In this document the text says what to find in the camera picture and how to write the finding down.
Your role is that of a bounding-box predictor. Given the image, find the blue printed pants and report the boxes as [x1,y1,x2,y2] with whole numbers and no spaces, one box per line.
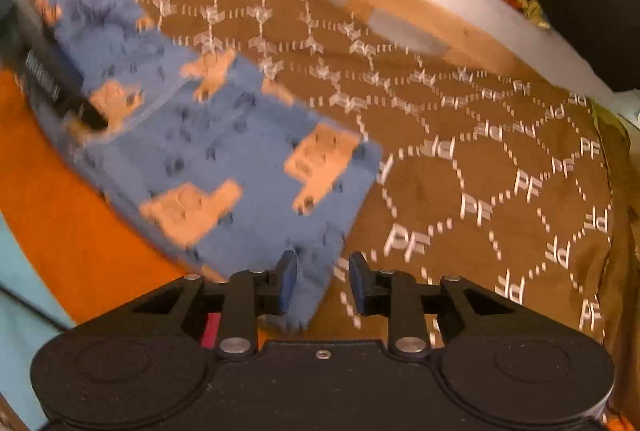
[30,0,384,333]

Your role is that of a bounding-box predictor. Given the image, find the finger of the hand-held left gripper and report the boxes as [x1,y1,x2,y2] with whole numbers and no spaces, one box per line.
[42,21,110,133]

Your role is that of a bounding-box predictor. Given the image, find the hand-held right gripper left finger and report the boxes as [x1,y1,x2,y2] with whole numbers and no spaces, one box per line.
[120,250,300,359]

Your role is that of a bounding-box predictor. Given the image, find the brown and orange printed blanket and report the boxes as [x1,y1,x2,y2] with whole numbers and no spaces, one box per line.
[0,0,632,412]

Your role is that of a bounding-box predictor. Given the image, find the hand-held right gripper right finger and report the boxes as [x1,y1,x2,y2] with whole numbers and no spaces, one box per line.
[348,251,522,359]

